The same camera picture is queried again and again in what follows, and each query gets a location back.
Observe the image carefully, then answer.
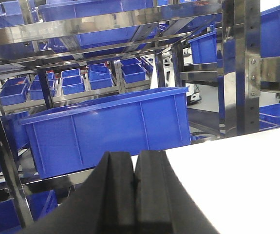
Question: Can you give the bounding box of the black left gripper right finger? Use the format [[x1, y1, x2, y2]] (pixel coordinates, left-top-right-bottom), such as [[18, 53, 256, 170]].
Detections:
[[135, 151, 218, 234]]

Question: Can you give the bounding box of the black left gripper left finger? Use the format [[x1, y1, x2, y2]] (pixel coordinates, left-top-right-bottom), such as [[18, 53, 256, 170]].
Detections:
[[20, 152, 135, 234]]

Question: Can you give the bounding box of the large blue plastic bin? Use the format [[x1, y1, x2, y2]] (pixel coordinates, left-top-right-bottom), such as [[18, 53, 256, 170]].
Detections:
[[19, 87, 190, 179]]

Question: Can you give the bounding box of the stainless steel shelf rack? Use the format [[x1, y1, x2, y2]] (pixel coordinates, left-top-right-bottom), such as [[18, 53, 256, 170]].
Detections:
[[0, 0, 280, 234]]

